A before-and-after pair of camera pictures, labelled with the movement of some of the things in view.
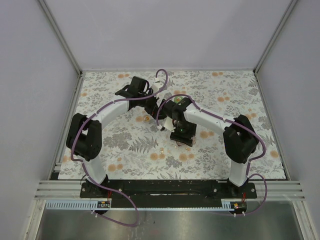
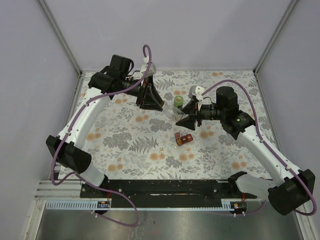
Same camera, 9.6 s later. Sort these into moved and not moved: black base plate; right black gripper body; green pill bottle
Moved: right black gripper body
Not moved: black base plate; green pill bottle
